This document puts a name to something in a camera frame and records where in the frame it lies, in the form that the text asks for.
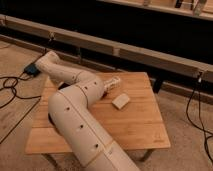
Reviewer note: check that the black bowl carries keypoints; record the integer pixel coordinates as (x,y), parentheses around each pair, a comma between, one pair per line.
(51,121)

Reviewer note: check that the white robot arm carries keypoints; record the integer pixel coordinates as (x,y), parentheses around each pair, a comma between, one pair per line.
(68,107)

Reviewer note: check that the white sponge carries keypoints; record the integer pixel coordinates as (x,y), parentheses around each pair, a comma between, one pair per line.
(120,101)

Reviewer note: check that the long wooden bench rail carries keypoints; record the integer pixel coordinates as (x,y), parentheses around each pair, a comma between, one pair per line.
(175,64)

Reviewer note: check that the black power adapter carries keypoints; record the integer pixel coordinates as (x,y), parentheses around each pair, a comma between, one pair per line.
(31,70)

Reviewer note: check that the wooden table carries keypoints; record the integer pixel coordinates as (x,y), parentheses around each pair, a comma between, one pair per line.
(138,125)

